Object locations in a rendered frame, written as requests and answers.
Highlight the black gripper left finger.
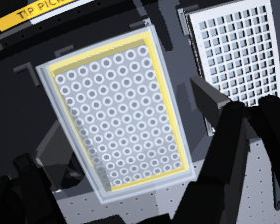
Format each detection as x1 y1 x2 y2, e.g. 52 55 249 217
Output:
0 120 73 224

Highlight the white rack with square holes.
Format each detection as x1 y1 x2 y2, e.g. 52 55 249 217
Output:
184 0 280 107

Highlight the dark grey flat plate with white rg label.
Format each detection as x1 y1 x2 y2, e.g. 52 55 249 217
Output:
272 168 280 211

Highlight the light grey base plate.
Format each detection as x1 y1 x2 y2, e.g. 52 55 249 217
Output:
0 0 280 224

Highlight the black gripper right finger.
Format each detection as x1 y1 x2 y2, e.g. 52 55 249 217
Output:
170 75 280 224

